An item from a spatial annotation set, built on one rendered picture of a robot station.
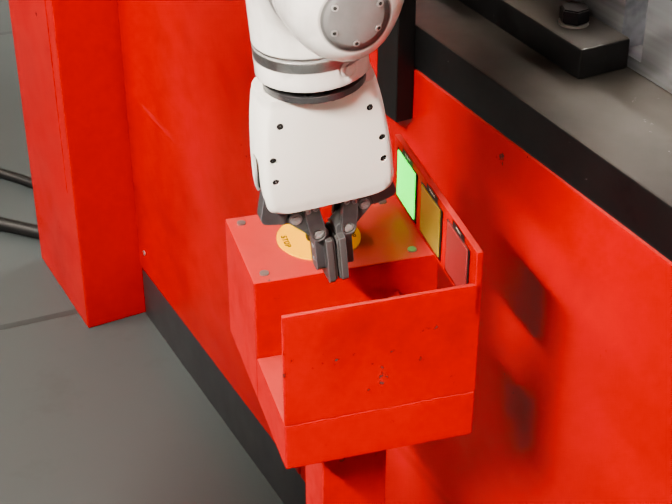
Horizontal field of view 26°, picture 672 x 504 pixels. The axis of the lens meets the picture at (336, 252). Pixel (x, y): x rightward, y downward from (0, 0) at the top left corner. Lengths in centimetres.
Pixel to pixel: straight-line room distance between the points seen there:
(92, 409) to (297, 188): 130
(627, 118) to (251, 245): 33
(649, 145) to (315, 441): 36
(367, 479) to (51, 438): 104
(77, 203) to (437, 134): 106
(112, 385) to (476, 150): 115
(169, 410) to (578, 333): 113
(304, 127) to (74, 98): 127
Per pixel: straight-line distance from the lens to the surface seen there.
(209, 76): 194
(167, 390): 235
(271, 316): 121
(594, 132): 122
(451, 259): 117
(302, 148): 105
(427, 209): 121
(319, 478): 131
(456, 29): 139
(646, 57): 131
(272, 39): 100
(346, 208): 110
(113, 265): 245
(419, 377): 116
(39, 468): 223
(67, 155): 233
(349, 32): 92
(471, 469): 154
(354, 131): 106
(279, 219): 110
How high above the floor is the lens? 144
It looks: 33 degrees down
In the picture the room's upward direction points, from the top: straight up
